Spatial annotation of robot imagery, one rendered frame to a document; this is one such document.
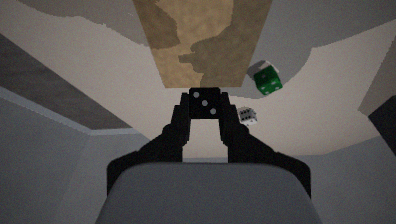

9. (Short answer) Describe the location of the black die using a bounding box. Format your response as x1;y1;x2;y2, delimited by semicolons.
189;87;221;119

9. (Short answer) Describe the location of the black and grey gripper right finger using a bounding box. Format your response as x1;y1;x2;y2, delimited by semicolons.
218;92;311;199

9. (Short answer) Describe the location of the brown mat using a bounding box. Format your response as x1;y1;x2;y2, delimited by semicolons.
132;0;273;88

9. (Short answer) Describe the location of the white die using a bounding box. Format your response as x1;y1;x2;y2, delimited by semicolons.
239;108;257;126

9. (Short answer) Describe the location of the green die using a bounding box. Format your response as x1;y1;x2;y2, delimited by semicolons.
253;66;283;95

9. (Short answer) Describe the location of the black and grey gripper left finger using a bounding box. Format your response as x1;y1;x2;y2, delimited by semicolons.
107;93;191;196

